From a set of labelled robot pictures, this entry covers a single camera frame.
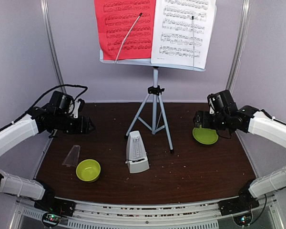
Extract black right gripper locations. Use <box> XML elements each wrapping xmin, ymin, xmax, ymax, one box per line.
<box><xmin>192</xmin><ymin>111</ymin><xmax>229</xmax><ymax>130</ymax></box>

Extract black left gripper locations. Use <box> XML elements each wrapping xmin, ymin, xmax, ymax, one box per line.
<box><xmin>54</xmin><ymin>113</ymin><xmax>96</xmax><ymax>135</ymax></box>

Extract clear metronome cover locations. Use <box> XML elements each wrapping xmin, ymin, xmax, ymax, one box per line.
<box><xmin>62</xmin><ymin>145</ymin><xmax>81</xmax><ymax>167</ymax></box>

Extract white folding music stand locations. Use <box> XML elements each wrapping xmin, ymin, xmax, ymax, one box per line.
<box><xmin>99</xmin><ymin>13</ymin><xmax>207</xmax><ymax>155</ymax></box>

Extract white metronome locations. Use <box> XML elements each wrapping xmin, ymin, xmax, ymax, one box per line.
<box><xmin>125</xmin><ymin>131</ymin><xmax>150</xmax><ymax>174</ymax></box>

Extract white sheet music page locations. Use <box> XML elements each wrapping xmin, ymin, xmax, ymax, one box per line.
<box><xmin>151</xmin><ymin>0</ymin><xmax>216</xmax><ymax>69</ymax></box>

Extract red sheet music page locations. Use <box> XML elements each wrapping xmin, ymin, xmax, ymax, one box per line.
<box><xmin>94</xmin><ymin>0</ymin><xmax>156</xmax><ymax>61</ymax></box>

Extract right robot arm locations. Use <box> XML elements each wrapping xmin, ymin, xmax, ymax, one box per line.
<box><xmin>193</xmin><ymin>90</ymin><xmax>286</xmax><ymax>211</ymax></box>

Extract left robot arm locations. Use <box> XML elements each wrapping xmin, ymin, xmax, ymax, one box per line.
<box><xmin>0</xmin><ymin>91</ymin><xmax>95</xmax><ymax>212</ymax></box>

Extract lime green plate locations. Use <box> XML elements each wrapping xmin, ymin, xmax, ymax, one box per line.
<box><xmin>192</xmin><ymin>128</ymin><xmax>219</xmax><ymax>145</ymax></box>

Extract lime green bowl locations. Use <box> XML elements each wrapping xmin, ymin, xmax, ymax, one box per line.
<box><xmin>76</xmin><ymin>159</ymin><xmax>101</xmax><ymax>183</ymax></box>

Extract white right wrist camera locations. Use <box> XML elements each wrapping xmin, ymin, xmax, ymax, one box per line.
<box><xmin>207</xmin><ymin>94</ymin><xmax>216</xmax><ymax>115</ymax></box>

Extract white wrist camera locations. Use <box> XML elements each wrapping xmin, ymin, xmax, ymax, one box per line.
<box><xmin>207</xmin><ymin>94</ymin><xmax>216</xmax><ymax>115</ymax></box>
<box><xmin>71</xmin><ymin>98</ymin><xmax>85</xmax><ymax>118</ymax></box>

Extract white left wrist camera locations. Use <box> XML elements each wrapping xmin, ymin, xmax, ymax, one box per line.
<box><xmin>71</xmin><ymin>98</ymin><xmax>85</xmax><ymax>118</ymax></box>

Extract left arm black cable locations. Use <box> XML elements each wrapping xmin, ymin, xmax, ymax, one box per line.
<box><xmin>9</xmin><ymin>83</ymin><xmax>88</xmax><ymax>125</ymax></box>

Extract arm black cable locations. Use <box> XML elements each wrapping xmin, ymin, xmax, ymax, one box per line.
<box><xmin>9</xmin><ymin>83</ymin><xmax>88</xmax><ymax>125</ymax></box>
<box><xmin>249</xmin><ymin>193</ymin><xmax>267</xmax><ymax>220</ymax></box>

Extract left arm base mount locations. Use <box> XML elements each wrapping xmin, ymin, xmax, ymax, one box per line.
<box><xmin>33</xmin><ymin>181</ymin><xmax>76</xmax><ymax>218</ymax></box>

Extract aluminium front rail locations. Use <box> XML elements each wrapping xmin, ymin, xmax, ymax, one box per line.
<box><xmin>9</xmin><ymin>195</ymin><xmax>285</xmax><ymax>229</ymax></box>

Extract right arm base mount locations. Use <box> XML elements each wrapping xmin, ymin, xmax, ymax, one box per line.
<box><xmin>218</xmin><ymin>179</ymin><xmax>259</xmax><ymax>216</ymax></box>

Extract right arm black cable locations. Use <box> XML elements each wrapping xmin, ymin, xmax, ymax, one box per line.
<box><xmin>249</xmin><ymin>193</ymin><xmax>267</xmax><ymax>220</ymax></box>

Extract left aluminium corner post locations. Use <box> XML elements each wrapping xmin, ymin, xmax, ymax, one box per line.
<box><xmin>40</xmin><ymin>0</ymin><xmax>64</xmax><ymax>85</ymax></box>

